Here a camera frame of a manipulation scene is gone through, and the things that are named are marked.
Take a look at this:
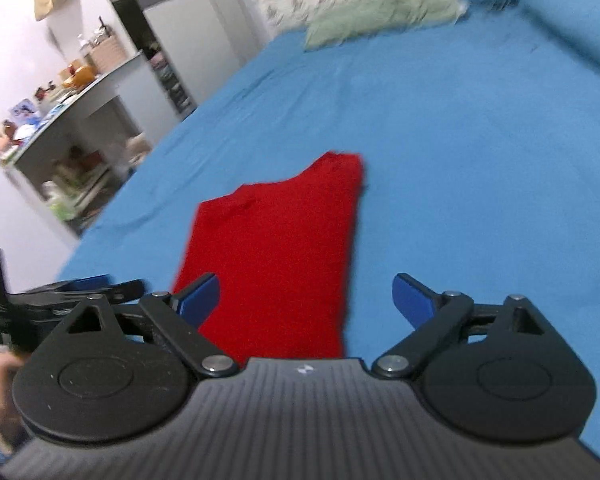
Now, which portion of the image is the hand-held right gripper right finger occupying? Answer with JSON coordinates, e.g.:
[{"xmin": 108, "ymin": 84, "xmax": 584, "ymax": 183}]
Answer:
[{"xmin": 370, "ymin": 272, "xmax": 562, "ymax": 380}]

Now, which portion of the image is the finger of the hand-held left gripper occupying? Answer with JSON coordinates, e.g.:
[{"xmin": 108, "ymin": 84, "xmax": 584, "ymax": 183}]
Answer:
[
  {"xmin": 10, "ymin": 280, "xmax": 147, "ymax": 307},
  {"xmin": 24, "ymin": 274, "xmax": 113, "ymax": 294}
]

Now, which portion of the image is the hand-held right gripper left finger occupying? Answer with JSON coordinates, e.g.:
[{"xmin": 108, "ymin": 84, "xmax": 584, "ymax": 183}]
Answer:
[{"xmin": 32, "ymin": 272, "xmax": 241, "ymax": 379}]

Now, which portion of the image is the red knit sweater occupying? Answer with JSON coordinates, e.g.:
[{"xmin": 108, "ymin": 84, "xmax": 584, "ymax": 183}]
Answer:
[{"xmin": 172, "ymin": 151, "xmax": 366, "ymax": 368}]

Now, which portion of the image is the person's left hand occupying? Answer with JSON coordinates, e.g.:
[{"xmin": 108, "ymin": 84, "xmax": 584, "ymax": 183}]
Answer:
[{"xmin": 0, "ymin": 352, "xmax": 33, "ymax": 456}]

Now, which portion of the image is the white plastic bag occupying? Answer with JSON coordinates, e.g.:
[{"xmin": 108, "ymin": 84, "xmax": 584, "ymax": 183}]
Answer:
[{"xmin": 124, "ymin": 132, "xmax": 154, "ymax": 170}]

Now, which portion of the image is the bed with blue sheet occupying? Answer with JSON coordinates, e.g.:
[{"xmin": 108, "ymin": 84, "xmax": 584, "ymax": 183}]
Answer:
[{"xmin": 55, "ymin": 0, "xmax": 600, "ymax": 466}]

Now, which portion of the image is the white desk with shelves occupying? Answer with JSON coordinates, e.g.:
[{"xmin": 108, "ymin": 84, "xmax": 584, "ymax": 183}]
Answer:
[{"xmin": 0, "ymin": 51, "xmax": 182, "ymax": 239}]

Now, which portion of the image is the orange container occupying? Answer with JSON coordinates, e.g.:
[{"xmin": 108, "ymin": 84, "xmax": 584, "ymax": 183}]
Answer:
[{"xmin": 66, "ymin": 62, "xmax": 100, "ymax": 90}]

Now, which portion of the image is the wicker basket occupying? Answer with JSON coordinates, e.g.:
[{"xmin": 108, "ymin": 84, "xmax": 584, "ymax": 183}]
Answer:
[{"xmin": 87, "ymin": 35, "xmax": 130, "ymax": 74}]

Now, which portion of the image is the white wardrobe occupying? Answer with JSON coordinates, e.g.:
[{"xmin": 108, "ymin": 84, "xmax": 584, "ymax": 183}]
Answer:
[{"xmin": 92, "ymin": 0, "xmax": 273, "ymax": 121}]

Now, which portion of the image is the green pillow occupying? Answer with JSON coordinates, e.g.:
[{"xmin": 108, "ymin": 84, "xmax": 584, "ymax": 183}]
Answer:
[{"xmin": 303, "ymin": 0, "xmax": 469, "ymax": 52}]

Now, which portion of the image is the blue duvet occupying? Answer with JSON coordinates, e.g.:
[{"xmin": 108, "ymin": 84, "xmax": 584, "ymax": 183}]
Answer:
[{"xmin": 521, "ymin": 0, "xmax": 600, "ymax": 83}]

